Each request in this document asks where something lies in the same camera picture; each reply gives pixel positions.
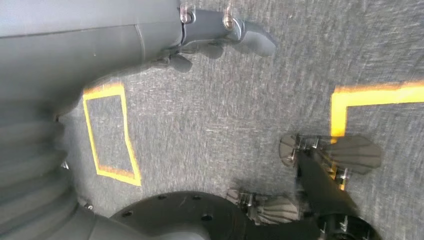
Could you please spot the black round robot plate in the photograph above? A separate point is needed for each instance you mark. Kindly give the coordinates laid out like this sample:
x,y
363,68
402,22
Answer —
x,y
179,212

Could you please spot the grey ribbed robot foot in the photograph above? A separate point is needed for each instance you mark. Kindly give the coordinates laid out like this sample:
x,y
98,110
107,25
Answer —
x,y
278,208
354,154

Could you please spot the black robot leg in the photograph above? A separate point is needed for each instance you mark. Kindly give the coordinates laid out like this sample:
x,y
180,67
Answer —
x,y
324,188

